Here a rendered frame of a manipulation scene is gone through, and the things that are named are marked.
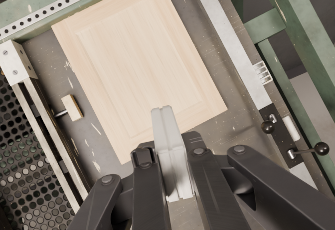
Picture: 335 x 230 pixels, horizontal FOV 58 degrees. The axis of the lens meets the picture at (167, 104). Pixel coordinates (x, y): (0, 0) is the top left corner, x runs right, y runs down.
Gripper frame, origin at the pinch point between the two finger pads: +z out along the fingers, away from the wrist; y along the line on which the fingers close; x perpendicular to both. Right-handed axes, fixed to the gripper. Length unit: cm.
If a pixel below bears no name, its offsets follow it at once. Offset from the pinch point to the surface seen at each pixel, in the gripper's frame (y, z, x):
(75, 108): -25, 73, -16
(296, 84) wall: 173, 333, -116
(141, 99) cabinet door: -5, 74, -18
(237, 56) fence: 27, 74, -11
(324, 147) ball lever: 41, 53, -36
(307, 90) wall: 181, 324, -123
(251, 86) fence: 29, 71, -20
